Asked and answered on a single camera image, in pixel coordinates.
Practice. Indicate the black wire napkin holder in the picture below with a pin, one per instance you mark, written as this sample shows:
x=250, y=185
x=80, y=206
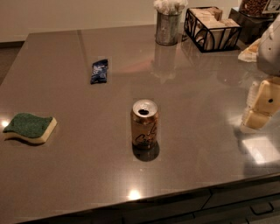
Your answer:
x=209, y=32

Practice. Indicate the blue rxbar blueberry wrapper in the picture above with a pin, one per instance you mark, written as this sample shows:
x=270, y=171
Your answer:
x=99, y=71

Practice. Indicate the white packet on table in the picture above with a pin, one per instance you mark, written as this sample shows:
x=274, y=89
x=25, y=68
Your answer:
x=250, y=53

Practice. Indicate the metal cup with stirrers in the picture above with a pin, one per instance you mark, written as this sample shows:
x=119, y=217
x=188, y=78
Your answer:
x=168, y=19

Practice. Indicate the green and yellow sponge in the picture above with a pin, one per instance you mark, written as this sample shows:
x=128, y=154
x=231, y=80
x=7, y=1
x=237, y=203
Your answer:
x=30, y=128

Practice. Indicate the dark snack container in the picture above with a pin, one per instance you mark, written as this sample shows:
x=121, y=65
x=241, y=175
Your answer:
x=254, y=17

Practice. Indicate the black drawer handle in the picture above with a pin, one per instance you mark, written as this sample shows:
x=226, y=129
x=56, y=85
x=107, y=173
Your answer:
x=262, y=208

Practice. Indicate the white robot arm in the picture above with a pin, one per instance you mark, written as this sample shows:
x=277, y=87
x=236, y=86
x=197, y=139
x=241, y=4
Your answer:
x=267, y=59

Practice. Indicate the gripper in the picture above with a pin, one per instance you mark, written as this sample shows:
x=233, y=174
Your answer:
x=269, y=53

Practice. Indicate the orange soda can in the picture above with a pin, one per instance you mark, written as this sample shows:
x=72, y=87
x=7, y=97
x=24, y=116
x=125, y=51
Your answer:
x=144, y=124

